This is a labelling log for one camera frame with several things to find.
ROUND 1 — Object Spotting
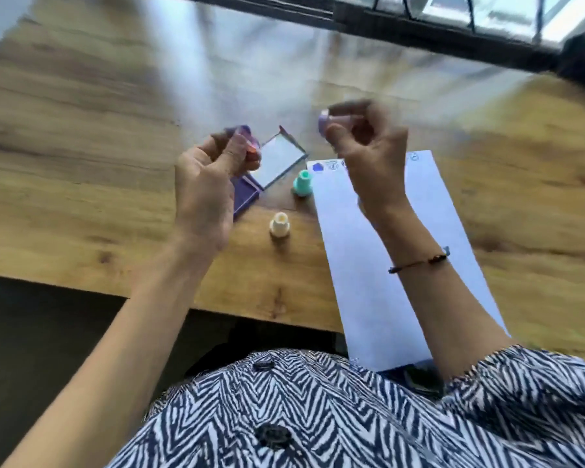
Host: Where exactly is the person's right forearm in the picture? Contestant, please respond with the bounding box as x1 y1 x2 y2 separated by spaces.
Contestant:
366 202 518 384

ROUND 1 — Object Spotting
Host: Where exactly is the purple and orange toy stamp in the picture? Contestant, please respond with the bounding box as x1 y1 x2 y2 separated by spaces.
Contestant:
224 124 261 154

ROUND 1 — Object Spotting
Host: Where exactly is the person's left hand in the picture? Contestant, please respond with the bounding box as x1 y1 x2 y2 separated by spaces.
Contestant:
174 130 262 255

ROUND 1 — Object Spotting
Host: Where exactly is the teal toy stamp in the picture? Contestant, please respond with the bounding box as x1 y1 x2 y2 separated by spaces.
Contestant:
292 169 315 198

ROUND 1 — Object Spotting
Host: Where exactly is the dark window frame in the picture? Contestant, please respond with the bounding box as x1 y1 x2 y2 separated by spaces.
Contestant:
175 0 585 74

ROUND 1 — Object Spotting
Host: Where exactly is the person's right hand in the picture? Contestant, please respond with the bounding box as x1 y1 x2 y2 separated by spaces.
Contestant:
323 98 413 226

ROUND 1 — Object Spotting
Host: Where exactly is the purple ink pad case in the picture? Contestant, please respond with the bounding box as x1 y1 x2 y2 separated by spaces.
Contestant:
231 125 309 221

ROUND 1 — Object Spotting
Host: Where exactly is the person's left forearm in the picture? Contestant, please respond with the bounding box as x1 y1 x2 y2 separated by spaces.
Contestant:
0 236 228 468

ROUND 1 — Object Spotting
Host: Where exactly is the cream toy stamp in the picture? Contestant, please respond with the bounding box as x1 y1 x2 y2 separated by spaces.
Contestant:
268 212 292 240

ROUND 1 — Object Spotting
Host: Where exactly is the thin dark cord bracelet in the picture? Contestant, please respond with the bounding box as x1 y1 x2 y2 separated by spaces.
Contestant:
388 246 451 275

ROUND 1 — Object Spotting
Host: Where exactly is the zebra patterned shirt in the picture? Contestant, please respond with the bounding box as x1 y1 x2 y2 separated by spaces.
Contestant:
105 345 585 468

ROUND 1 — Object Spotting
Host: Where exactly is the lilac toy stamp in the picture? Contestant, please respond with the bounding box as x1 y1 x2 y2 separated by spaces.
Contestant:
318 108 352 138

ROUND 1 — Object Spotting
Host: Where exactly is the white paper sheet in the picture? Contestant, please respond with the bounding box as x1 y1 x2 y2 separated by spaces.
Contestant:
306 150 511 374

